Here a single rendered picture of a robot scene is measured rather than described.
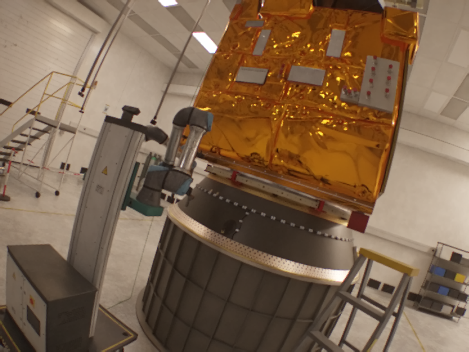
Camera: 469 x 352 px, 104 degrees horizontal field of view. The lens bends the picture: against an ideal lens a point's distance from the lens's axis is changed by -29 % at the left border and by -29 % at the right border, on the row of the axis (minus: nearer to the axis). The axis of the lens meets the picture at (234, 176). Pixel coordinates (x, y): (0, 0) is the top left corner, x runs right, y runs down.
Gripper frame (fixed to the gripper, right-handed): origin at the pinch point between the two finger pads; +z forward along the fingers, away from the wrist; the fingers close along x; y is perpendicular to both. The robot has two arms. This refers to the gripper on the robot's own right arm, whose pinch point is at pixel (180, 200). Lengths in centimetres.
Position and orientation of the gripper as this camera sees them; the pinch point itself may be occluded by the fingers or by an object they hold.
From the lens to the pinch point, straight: 194.5
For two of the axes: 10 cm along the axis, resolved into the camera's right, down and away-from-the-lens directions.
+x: 8.7, 4.4, -2.3
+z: -3.2, 8.6, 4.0
